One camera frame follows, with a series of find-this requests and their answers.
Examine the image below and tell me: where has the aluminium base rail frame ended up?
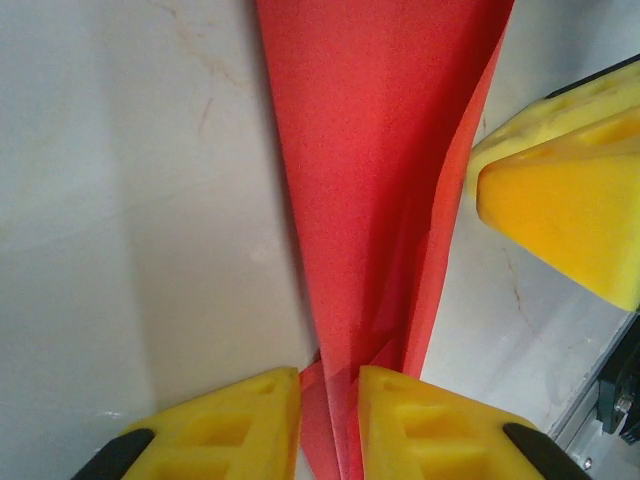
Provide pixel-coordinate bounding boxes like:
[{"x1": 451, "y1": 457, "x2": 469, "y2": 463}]
[{"x1": 547, "y1": 284, "x2": 640, "y2": 480}]

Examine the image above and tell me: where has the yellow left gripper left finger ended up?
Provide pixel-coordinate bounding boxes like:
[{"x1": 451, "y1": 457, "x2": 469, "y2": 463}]
[{"x1": 69, "y1": 367, "x2": 304, "y2": 480}]

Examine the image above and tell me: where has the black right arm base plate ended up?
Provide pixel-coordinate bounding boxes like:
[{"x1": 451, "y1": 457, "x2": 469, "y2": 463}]
[{"x1": 594, "y1": 349, "x2": 640, "y2": 444}]

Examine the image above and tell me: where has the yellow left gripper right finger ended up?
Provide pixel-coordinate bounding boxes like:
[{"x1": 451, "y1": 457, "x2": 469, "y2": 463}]
[{"x1": 356, "y1": 364, "x2": 589, "y2": 480}]

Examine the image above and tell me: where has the red square paper sheet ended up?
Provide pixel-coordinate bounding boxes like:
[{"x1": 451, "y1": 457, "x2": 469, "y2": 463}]
[{"x1": 254, "y1": 0, "x2": 516, "y2": 480}]

